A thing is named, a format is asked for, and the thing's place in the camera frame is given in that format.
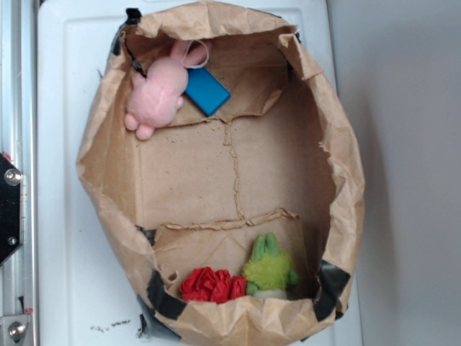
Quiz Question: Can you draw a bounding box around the green plush animal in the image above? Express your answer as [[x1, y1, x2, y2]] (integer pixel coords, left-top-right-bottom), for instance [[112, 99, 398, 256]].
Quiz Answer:
[[242, 232, 299, 300]]

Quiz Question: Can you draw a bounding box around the black mounting bracket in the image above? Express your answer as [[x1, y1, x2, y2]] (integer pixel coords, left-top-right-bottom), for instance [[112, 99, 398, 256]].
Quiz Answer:
[[0, 153, 23, 265]]

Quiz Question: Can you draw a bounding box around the aluminium frame rail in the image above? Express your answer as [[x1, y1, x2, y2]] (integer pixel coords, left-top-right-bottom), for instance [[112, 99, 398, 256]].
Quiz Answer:
[[1, 1, 40, 345]]

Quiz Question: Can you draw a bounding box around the brown paper bag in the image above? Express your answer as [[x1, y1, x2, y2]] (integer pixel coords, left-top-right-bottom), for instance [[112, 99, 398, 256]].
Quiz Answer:
[[77, 1, 364, 345]]

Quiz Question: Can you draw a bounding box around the pink plush bunny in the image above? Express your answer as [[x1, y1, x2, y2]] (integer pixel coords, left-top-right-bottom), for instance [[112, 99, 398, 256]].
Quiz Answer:
[[124, 40, 212, 141]]

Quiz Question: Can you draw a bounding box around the red crumpled tissue paper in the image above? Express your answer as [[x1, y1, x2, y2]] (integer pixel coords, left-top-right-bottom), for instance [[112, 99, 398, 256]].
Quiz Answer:
[[179, 267, 247, 303]]

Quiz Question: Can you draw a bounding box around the blue rectangular block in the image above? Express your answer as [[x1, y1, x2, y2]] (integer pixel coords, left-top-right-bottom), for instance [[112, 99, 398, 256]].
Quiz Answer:
[[185, 67, 231, 116]]

